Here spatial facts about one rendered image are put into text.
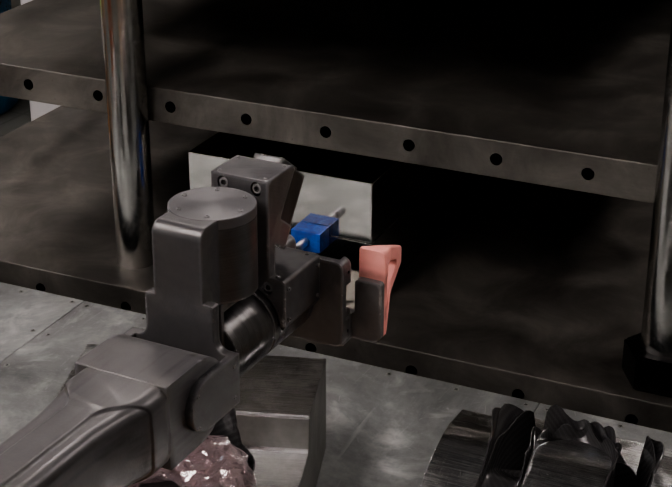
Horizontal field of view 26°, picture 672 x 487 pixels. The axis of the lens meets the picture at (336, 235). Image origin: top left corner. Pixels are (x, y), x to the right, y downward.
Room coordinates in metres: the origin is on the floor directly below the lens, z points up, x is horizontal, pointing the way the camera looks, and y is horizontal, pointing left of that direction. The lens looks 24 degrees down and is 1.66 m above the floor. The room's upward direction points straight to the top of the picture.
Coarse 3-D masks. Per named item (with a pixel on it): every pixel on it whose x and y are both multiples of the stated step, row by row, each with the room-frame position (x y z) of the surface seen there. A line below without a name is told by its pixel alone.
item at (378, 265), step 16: (368, 256) 0.92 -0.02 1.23; (384, 256) 0.91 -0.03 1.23; (400, 256) 0.98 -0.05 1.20; (368, 272) 0.92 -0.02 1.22; (384, 272) 0.91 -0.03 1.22; (368, 288) 0.91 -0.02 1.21; (384, 288) 0.91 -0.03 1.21; (368, 304) 0.91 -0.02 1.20; (384, 304) 0.91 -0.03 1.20; (352, 320) 0.92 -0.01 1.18; (368, 320) 0.91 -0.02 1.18; (384, 320) 0.91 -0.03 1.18; (352, 336) 0.92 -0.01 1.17; (368, 336) 0.91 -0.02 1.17
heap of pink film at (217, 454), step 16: (208, 448) 1.20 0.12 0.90; (224, 448) 1.19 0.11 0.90; (192, 464) 1.17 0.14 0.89; (208, 464) 1.17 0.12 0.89; (224, 464) 1.16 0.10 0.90; (240, 464) 1.18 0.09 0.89; (144, 480) 1.15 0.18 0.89; (160, 480) 1.16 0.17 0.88; (176, 480) 1.16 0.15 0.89; (192, 480) 1.13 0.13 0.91; (208, 480) 1.09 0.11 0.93; (224, 480) 1.10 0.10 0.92; (240, 480) 1.13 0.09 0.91
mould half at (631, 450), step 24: (456, 432) 1.16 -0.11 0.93; (480, 432) 1.16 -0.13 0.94; (432, 456) 1.14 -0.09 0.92; (456, 456) 1.13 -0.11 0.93; (480, 456) 1.13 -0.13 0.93; (552, 456) 1.12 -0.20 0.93; (576, 456) 1.12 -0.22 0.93; (600, 456) 1.12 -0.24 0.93; (624, 456) 1.24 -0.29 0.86; (432, 480) 1.12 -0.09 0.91; (456, 480) 1.11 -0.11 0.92; (528, 480) 1.10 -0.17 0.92; (552, 480) 1.10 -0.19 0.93; (576, 480) 1.09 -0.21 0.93; (600, 480) 1.09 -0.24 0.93
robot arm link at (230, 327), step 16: (224, 304) 0.82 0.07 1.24; (240, 304) 0.85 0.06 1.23; (256, 304) 0.86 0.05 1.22; (224, 320) 0.83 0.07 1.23; (240, 320) 0.84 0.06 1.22; (256, 320) 0.85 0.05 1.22; (224, 336) 0.82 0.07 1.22; (240, 336) 0.83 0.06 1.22; (256, 336) 0.84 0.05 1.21; (272, 336) 0.86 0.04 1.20; (240, 352) 0.82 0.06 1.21; (256, 352) 0.84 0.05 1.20; (240, 368) 0.82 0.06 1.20
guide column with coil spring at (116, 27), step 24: (120, 0) 1.83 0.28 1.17; (120, 24) 1.83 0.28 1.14; (120, 48) 1.83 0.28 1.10; (144, 48) 1.86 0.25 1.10; (120, 72) 1.83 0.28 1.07; (144, 72) 1.85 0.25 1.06; (120, 96) 1.83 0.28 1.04; (144, 96) 1.84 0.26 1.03; (120, 120) 1.83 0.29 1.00; (144, 120) 1.84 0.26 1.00; (120, 144) 1.83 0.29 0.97; (144, 144) 1.84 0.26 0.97; (120, 168) 1.83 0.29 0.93; (144, 168) 1.84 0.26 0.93; (120, 192) 1.83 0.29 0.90; (144, 192) 1.84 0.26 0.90; (120, 216) 1.83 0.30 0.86; (144, 216) 1.83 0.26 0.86; (120, 240) 1.84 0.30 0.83; (144, 240) 1.83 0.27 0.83; (120, 264) 1.84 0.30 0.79; (144, 264) 1.83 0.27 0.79
